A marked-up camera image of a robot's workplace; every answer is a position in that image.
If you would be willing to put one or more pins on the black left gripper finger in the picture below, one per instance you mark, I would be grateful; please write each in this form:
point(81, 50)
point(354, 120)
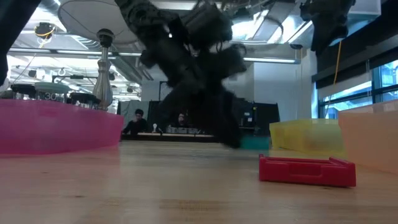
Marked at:
point(224, 118)
point(178, 105)

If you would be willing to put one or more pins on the teal digital clock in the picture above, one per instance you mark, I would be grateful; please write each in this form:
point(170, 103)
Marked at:
point(256, 143)

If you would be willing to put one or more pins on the teal-lid glass jar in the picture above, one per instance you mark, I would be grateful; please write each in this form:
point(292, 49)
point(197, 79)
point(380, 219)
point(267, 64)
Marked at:
point(51, 87)

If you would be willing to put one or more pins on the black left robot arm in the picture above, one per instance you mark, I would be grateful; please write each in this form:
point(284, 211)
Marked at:
point(146, 15)

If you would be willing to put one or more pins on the person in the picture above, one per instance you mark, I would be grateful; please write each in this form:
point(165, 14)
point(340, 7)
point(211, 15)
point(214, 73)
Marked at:
point(136, 123)
point(181, 119)

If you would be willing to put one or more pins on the grey hanging cloth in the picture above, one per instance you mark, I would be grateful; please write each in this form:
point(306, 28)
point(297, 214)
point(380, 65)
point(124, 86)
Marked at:
point(127, 105)

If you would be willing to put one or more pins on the yellow translucent plastic bin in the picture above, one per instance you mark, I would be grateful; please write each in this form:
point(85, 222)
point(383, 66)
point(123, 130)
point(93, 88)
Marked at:
point(308, 137)

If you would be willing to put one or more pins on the red digital clock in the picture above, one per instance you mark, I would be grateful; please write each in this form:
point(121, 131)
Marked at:
point(308, 171)

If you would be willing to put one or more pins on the table lamp white shade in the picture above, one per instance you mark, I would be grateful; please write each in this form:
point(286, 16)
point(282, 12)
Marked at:
point(93, 18)

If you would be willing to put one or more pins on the orange translucent plastic bin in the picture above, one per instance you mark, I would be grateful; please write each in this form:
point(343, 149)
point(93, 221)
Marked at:
point(373, 140)

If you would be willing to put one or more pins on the pink translucent plastic bin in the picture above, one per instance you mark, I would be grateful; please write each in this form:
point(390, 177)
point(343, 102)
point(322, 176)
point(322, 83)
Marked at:
point(56, 127)

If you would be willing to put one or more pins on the black aluminium table frame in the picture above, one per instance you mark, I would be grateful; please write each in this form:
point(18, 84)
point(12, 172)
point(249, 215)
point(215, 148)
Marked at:
point(140, 137)

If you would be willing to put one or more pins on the overhead frame light bar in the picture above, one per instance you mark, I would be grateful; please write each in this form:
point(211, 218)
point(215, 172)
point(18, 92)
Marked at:
point(62, 52)

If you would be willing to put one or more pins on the black overhead camera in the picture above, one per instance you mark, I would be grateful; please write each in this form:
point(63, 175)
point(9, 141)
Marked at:
point(45, 30)

